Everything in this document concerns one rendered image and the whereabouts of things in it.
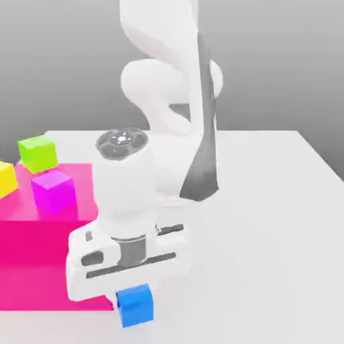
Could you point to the small blue cube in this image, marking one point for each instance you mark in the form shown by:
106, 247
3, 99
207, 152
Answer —
135, 306

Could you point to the small magenta cube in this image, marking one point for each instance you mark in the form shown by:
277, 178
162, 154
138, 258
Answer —
53, 190

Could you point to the small yellow cube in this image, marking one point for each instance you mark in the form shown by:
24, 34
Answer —
5, 178

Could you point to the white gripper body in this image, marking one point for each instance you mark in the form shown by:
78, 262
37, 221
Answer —
91, 285

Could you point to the small green cube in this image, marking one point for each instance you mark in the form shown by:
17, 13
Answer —
37, 154

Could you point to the large pink box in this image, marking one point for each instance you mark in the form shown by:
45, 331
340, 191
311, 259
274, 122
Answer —
32, 255

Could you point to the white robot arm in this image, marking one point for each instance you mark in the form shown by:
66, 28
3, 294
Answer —
129, 182

